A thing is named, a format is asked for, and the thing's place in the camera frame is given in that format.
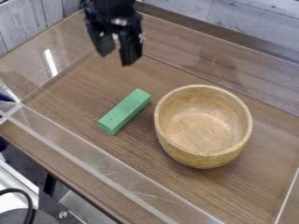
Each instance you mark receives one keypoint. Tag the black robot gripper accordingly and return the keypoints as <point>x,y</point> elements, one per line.
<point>114,17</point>

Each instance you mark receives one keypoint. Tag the green rectangular block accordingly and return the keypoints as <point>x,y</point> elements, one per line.
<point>117,117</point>

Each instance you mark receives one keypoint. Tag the light wooden bowl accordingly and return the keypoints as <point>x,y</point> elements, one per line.
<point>203,125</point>

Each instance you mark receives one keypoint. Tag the black table leg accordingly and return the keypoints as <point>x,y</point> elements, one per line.
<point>49,184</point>

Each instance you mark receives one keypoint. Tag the clear acrylic enclosure wall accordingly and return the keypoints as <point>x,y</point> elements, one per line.
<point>65,86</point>

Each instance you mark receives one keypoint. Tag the black metal mount plate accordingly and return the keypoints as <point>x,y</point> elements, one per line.
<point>56,210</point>

